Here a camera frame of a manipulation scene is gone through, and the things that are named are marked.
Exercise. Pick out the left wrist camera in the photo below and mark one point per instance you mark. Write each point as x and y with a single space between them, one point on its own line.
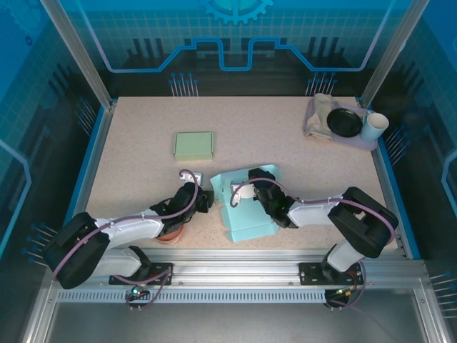
194 177

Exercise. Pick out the small connector with LED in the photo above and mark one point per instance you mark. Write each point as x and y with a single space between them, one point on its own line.
138 291
344 293

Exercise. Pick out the aluminium extrusion rail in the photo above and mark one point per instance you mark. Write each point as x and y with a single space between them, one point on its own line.
235 264

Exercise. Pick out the slotted aluminium strip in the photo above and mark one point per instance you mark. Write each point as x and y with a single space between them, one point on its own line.
232 296

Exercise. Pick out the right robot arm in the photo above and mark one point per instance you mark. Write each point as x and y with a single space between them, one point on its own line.
310 216

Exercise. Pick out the green paper box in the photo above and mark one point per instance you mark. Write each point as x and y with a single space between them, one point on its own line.
193 144

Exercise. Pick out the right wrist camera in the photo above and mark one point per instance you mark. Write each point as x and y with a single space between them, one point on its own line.
244 190

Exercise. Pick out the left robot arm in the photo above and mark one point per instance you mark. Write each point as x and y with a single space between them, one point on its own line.
128 232

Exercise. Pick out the beige folded cloth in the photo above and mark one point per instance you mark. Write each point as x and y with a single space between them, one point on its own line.
316 121

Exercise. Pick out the light blue paper box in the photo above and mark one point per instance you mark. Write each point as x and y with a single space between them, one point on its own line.
246 221

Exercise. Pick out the orange cup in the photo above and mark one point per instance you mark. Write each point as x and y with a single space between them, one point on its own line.
175 236

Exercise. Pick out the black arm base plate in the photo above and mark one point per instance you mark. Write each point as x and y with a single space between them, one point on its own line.
162 273
312 273

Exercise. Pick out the aluminium frame post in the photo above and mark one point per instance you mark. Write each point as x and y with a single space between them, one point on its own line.
390 57
82 57

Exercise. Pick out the light blue cup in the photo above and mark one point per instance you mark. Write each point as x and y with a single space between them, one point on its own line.
371 130

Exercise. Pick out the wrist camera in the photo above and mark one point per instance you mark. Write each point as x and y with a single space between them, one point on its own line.
194 177
244 190

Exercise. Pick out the black plate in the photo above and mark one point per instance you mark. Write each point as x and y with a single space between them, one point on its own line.
344 123

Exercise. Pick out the purple tray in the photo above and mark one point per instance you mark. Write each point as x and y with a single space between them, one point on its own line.
357 143

